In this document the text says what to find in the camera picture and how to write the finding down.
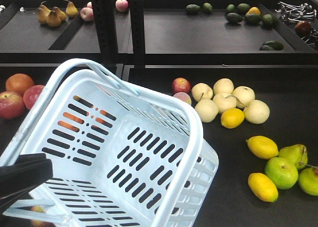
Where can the pink peach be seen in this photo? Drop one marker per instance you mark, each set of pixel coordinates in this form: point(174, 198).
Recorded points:
point(183, 97)

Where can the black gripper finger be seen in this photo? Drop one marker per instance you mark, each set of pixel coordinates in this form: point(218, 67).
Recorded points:
point(28, 172)
point(10, 199)

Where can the orange behind apples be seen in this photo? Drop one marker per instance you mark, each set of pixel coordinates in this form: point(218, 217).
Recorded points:
point(19, 83)

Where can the red apple in right table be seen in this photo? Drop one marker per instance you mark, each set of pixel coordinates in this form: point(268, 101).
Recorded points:
point(181, 84)

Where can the yellow lemon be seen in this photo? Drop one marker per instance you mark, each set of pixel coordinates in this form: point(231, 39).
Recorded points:
point(232, 118)
point(262, 147)
point(263, 187)

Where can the pink red apple left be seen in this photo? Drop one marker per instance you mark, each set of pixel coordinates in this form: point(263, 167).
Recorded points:
point(11, 105)

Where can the light blue plastic basket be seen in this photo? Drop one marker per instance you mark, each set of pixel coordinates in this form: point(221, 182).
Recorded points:
point(122, 155)

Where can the small orange right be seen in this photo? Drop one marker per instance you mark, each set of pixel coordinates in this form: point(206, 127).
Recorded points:
point(105, 118)

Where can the black wood produce display table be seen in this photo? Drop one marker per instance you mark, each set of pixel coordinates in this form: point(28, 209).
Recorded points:
point(78, 194)

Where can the pink red apple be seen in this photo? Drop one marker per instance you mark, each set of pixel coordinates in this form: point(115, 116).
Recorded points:
point(11, 105)
point(31, 95)

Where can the brown pear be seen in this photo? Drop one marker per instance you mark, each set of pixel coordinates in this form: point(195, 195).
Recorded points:
point(53, 19)
point(61, 14)
point(42, 15)
point(71, 9)

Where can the small orange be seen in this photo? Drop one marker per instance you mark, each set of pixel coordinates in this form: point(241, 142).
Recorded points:
point(71, 122)
point(105, 118)

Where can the black rear display shelf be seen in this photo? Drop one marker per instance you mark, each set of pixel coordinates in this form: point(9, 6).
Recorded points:
point(172, 36)

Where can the black upright shelf post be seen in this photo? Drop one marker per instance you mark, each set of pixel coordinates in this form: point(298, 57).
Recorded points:
point(138, 36)
point(106, 29)

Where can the white pear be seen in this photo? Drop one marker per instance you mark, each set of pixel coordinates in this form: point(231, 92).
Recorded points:
point(201, 91)
point(224, 101)
point(223, 85)
point(257, 112)
point(207, 110)
point(244, 96)

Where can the green pear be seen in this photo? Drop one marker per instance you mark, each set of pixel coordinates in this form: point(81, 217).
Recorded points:
point(296, 154)

